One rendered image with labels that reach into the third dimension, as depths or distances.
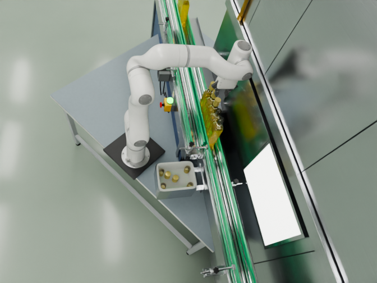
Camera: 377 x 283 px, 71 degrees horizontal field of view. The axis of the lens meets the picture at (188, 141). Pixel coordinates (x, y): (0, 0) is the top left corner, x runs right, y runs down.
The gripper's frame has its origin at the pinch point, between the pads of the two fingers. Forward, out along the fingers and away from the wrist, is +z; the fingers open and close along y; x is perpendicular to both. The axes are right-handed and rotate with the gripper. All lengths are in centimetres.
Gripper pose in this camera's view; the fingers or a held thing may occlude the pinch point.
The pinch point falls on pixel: (221, 92)
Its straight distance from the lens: 143.4
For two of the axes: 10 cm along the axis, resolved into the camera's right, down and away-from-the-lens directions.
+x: 1.6, 8.7, -4.6
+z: -2.0, 4.9, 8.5
